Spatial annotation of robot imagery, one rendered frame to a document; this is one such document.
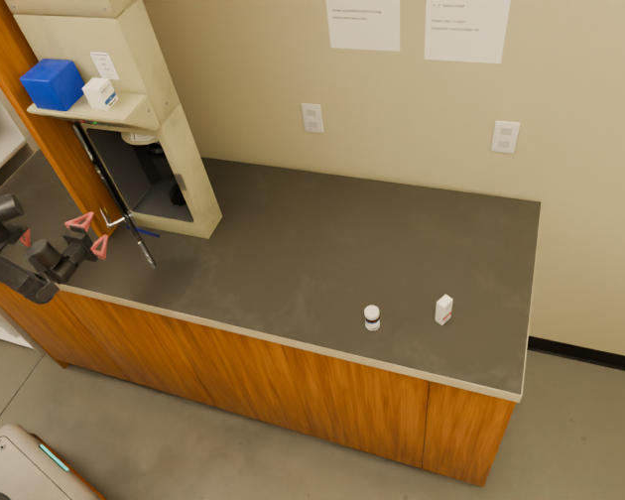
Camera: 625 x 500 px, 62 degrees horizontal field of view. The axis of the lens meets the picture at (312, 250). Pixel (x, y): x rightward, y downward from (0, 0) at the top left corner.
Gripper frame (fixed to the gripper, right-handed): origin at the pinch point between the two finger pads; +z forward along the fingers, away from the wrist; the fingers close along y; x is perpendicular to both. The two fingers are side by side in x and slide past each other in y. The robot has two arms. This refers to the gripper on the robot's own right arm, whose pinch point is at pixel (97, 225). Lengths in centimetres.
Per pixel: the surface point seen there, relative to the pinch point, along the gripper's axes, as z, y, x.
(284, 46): 65, 23, -38
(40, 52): 21.7, 41.6, 11.9
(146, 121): 17.1, 26.4, -17.7
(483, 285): 24, -25, -108
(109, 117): 10.9, 31.5, -12.8
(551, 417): 35, -119, -145
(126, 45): 22, 45, -17
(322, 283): 14, -25, -62
